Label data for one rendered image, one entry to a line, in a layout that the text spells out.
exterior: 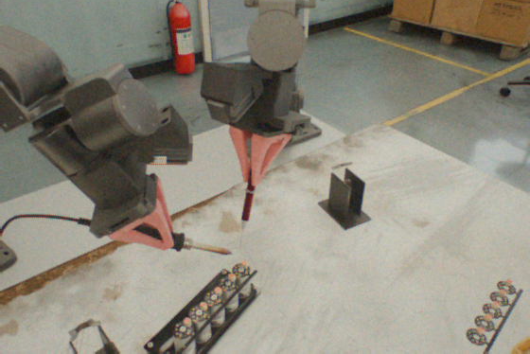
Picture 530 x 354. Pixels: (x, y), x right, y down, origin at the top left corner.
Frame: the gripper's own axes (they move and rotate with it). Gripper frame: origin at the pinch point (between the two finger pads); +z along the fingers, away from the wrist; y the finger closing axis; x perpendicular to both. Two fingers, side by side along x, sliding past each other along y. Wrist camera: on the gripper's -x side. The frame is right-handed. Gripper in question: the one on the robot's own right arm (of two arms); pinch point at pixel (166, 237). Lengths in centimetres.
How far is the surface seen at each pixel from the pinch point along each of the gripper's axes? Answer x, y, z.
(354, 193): -23.4, 15.5, 22.9
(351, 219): -20.8, 13.0, 25.6
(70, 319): 18.9, 0.4, 4.8
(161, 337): 7.3, -5.5, 9.7
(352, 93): -56, 217, 130
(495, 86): -145, 210, 178
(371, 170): -28.7, 27.1, 30.4
